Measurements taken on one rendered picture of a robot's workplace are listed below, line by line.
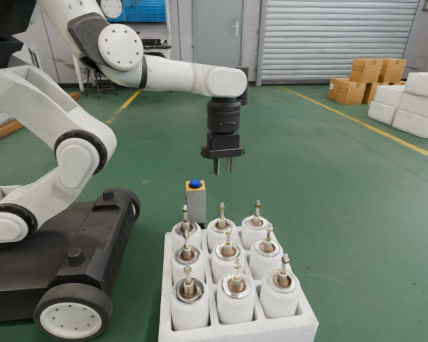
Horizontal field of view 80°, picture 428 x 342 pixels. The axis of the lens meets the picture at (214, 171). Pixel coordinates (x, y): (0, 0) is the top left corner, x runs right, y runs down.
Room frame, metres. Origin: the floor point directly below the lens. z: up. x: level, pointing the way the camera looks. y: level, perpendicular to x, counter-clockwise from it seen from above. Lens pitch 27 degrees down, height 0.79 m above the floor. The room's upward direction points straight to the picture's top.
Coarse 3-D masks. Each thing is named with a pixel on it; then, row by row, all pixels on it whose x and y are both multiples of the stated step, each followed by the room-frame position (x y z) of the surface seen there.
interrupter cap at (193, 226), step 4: (180, 224) 0.68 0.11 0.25; (192, 224) 0.68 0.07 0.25; (176, 228) 0.66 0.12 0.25; (180, 228) 0.66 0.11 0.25; (192, 228) 0.66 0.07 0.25; (196, 228) 0.65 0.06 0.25; (176, 232) 0.63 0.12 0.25; (180, 232) 0.64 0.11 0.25; (188, 232) 0.64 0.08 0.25; (192, 232) 0.64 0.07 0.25
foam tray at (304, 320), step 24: (168, 240) 0.68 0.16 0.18; (168, 264) 0.57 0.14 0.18; (288, 264) 0.57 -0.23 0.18; (168, 288) 0.49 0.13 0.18; (216, 288) 0.49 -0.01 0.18; (168, 312) 0.42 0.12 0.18; (216, 312) 0.42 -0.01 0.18; (312, 312) 0.42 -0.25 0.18; (168, 336) 0.36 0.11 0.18; (192, 336) 0.36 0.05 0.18; (216, 336) 0.36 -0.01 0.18; (240, 336) 0.36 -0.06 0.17; (264, 336) 0.37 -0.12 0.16; (288, 336) 0.38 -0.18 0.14; (312, 336) 0.39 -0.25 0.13
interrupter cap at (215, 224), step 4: (216, 220) 0.70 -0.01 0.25; (228, 220) 0.70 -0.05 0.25; (212, 224) 0.68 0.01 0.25; (216, 224) 0.68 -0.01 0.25; (228, 224) 0.68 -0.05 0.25; (232, 224) 0.68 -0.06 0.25; (212, 228) 0.65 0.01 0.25; (216, 228) 0.66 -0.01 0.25; (220, 228) 0.66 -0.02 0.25; (224, 228) 0.66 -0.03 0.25; (220, 232) 0.64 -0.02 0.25; (224, 232) 0.64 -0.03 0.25
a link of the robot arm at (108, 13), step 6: (96, 0) 1.02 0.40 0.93; (102, 0) 1.03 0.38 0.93; (108, 0) 1.05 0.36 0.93; (114, 0) 1.06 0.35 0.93; (102, 6) 1.03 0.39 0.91; (108, 6) 1.05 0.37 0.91; (114, 6) 1.06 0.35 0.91; (120, 6) 1.08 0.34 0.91; (108, 12) 1.05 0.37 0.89; (114, 12) 1.07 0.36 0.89; (120, 12) 1.08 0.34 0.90; (114, 18) 1.07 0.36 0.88
